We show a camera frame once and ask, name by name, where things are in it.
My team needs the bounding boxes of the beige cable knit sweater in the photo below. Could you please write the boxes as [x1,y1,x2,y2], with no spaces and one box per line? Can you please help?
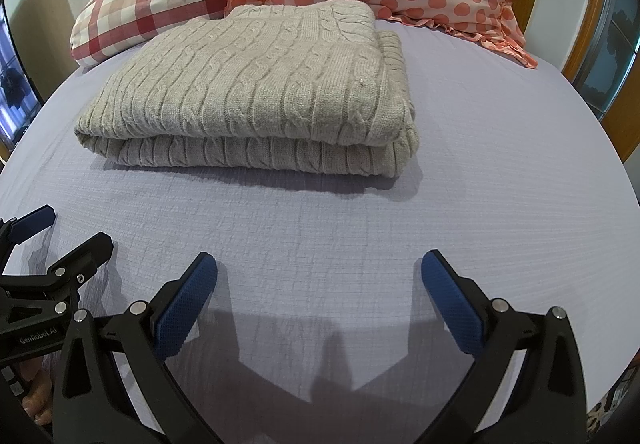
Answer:
[75,0,420,178]

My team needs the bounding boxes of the person's left hand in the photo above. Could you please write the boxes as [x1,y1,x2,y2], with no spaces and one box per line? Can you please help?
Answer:
[20,357,53,427]

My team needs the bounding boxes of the lavender bed sheet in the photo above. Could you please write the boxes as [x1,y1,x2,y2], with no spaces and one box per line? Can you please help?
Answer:
[1,26,639,443]

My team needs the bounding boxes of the red white checkered pillow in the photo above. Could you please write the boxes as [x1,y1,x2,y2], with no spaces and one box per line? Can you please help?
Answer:
[70,0,229,68]

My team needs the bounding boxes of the wooden bed frame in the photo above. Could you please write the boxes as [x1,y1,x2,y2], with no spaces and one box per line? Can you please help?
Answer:
[513,0,639,164]

